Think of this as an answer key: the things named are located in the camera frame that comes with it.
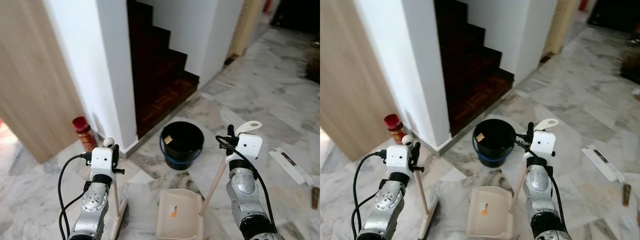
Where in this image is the beige broom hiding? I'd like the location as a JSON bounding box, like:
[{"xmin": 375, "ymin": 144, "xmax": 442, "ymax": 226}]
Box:
[
  {"xmin": 401, "ymin": 134, "xmax": 441, "ymax": 240},
  {"xmin": 102, "ymin": 136, "xmax": 128, "ymax": 240}
]

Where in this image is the beige long-handled dustpan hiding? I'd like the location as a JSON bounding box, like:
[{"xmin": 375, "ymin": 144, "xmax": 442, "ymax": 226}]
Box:
[
  {"xmin": 156, "ymin": 121, "xmax": 263, "ymax": 240},
  {"xmin": 466, "ymin": 118, "xmax": 560, "ymax": 239}
]

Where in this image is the red-capped bottle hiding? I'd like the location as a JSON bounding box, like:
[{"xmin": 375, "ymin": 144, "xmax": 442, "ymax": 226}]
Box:
[
  {"xmin": 72, "ymin": 116, "xmax": 98, "ymax": 152},
  {"xmin": 384, "ymin": 114, "xmax": 407, "ymax": 146}
]

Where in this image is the black bucket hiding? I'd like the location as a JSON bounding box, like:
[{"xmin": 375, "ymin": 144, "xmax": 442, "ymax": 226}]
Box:
[
  {"xmin": 472, "ymin": 119, "xmax": 517, "ymax": 168},
  {"xmin": 160, "ymin": 121, "xmax": 205, "ymax": 171}
]

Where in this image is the long flat white box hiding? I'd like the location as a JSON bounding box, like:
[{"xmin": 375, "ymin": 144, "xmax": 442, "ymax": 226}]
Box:
[
  {"xmin": 582, "ymin": 145, "xmax": 626, "ymax": 183},
  {"xmin": 270, "ymin": 148, "xmax": 313, "ymax": 187}
]

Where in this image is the dark wooden staircase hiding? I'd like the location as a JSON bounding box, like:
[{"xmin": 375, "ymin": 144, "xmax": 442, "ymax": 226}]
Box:
[
  {"xmin": 126, "ymin": 0, "xmax": 200, "ymax": 140},
  {"xmin": 434, "ymin": 0, "xmax": 515, "ymax": 137}
]

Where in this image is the light wooden cabinet panel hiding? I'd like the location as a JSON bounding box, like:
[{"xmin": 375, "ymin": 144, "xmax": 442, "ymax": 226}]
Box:
[
  {"xmin": 320, "ymin": 0, "xmax": 398, "ymax": 162},
  {"xmin": 0, "ymin": 0, "xmax": 86, "ymax": 163}
]

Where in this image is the beige louvered door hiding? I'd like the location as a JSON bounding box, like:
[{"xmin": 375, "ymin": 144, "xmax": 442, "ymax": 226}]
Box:
[
  {"xmin": 227, "ymin": 0, "xmax": 266, "ymax": 66},
  {"xmin": 540, "ymin": 0, "xmax": 578, "ymax": 63}
]

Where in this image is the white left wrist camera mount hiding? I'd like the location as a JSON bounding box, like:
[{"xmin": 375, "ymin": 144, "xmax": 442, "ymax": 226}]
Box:
[
  {"xmin": 386, "ymin": 145, "xmax": 414, "ymax": 175},
  {"xmin": 90, "ymin": 146, "xmax": 117, "ymax": 176}
]

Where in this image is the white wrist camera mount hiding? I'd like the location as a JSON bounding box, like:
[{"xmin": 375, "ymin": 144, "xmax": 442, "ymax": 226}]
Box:
[
  {"xmin": 235, "ymin": 132, "xmax": 264, "ymax": 161},
  {"xmin": 90, "ymin": 146, "xmax": 117, "ymax": 176},
  {"xmin": 530, "ymin": 130, "xmax": 557, "ymax": 160},
  {"xmin": 386, "ymin": 145, "xmax": 414, "ymax": 175}
]

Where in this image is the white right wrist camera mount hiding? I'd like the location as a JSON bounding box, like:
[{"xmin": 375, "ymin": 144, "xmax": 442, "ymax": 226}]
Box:
[
  {"xmin": 235, "ymin": 132, "xmax": 264, "ymax": 161},
  {"xmin": 530, "ymin": 130, "xmax": 557, "ymax": 160}
]

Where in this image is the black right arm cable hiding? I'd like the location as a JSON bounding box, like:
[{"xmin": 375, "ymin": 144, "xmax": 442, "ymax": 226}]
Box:
[
  {"xmin": 215, "ymin": 134, "xmax": 276, "ymax": 226},
  {"xmin": 515, "ymin": 133, "xmax": 566, "ymax": 221}
]

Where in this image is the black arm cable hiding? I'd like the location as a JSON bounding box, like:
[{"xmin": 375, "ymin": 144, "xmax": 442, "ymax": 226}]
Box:
[
  {"xmin": 215, "ymin": 134, "xmax": 276, "ymax": 226},
  {"xmin": 352, "ymin": 152, "xmax": 388, "ymax": 237},
  {"xmin": 515, "ymin": 133, "xmax": 566, "ymax": 221},
  {"xmin": 57, "ymin": 154, "xmax": 93, "ymax": 240}
]

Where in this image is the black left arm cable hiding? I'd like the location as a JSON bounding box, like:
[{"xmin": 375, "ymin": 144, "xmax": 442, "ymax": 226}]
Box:
[
  {"xmin": 352, "ymin": 152, "xmax": 388, "ymax": 237},
  {"xmin": 57, "ymin": 154, "xmax": 93, "ymax": 240}
]

